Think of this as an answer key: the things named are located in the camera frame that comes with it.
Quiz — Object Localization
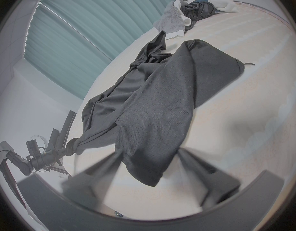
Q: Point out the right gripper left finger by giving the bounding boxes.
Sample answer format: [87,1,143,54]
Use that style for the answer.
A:
[61,151,126,202]

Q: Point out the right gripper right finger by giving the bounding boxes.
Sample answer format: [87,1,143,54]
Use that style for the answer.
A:
[178,148,241,207]

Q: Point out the black T-shirt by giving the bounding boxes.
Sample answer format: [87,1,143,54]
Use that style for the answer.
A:
[66,30,255,188]

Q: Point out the bed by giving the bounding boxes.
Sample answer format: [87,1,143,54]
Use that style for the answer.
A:
[62,0,296,223]

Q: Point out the blue-green curtain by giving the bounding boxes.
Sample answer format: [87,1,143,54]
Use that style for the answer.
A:
[23,5,110,101]
[41,0,194,62]

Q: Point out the grey garment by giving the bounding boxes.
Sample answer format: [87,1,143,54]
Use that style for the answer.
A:
[153,0,192,39]

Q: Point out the black shiny garment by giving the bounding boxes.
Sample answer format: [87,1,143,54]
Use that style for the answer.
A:
[182,0,217,31]

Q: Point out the white garment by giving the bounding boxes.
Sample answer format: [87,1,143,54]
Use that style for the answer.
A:
[208,0,240,14]

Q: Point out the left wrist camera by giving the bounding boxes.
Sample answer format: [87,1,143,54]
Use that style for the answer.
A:
[26,140,40,159]

